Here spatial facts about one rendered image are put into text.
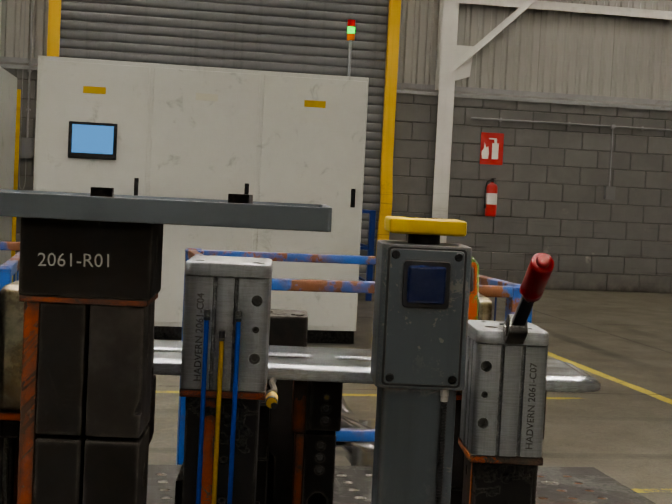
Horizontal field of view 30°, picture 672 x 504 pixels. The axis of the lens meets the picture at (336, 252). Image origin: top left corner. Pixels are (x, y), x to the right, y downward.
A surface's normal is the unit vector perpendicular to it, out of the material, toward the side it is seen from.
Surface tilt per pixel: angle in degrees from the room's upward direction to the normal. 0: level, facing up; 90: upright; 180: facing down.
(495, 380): 90
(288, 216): 90
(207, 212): 90
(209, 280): 90
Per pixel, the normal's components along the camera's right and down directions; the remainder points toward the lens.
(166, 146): 0.20, 0.06
